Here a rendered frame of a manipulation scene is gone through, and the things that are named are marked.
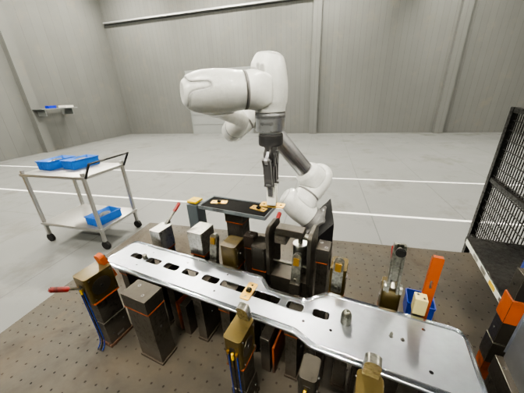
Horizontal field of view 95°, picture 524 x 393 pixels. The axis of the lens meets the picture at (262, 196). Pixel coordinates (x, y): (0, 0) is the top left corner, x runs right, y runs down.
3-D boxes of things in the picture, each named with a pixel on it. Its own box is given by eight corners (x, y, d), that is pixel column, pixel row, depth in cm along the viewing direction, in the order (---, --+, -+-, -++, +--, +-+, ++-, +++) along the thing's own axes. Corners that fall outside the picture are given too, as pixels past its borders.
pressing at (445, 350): (94, 267, 107) (93, 263, 106) (137, 240, 126) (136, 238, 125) (496, 419, 53) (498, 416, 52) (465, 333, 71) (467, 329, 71)
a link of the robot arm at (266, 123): (250, 114, 68) (251, 135, 70) (281, 113, 65) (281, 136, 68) (260, 111, 76) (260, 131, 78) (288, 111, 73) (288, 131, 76)
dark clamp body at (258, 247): (254, 313, 116) (249, 246, 101) (263, 295, 126) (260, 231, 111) (267, 317, 113) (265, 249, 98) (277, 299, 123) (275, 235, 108)
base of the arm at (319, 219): (304, 225, 167) (298, 220, 167) (327, 206, 155) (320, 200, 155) (300, 242, 152) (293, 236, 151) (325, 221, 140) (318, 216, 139)
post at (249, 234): (248, 303, 121) (242, 235, 105) (253, 296, 125) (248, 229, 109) (257, 306, 119) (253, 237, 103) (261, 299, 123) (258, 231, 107)
